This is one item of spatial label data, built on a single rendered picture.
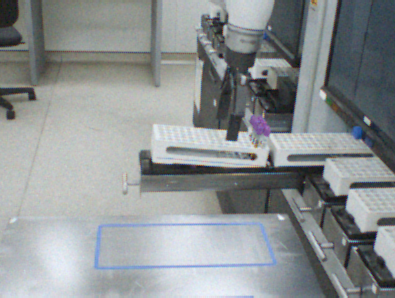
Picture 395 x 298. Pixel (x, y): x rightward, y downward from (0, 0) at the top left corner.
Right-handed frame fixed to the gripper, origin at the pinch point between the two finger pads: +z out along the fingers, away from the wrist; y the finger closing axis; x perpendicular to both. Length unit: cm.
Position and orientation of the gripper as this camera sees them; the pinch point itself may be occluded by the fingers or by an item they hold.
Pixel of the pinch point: (226, 125)
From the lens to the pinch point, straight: 140.9
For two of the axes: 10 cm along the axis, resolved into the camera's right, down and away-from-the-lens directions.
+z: -1.6, 8.9, 4.2
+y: 1.4, 4.4, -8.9
